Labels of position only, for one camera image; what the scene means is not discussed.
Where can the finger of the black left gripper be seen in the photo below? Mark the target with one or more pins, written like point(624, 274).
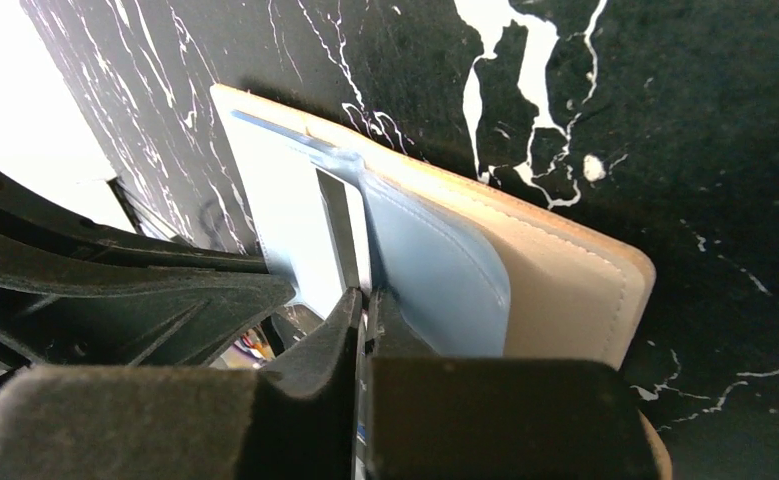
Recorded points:
point(74, 292)

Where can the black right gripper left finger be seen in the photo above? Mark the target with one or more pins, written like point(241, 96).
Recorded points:
point(293, 419)

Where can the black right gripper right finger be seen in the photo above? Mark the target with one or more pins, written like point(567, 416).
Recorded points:
point(432, 417)

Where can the beige leather card holder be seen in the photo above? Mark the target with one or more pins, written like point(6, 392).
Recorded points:
point(475, 272)

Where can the grey card black stripe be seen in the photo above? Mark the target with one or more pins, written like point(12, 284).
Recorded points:
point(310, 222)

